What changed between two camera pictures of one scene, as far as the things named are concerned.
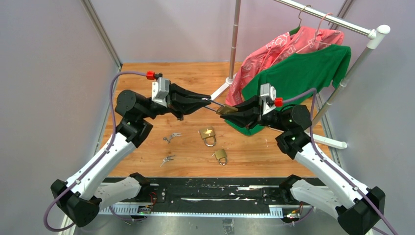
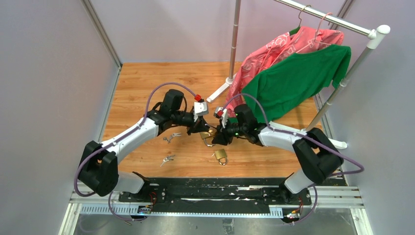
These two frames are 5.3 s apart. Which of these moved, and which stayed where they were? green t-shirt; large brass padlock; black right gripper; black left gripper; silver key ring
Moved: black right gripper; black left gripper
Stayed: green t-shirt; large brass padlock; silver key ring
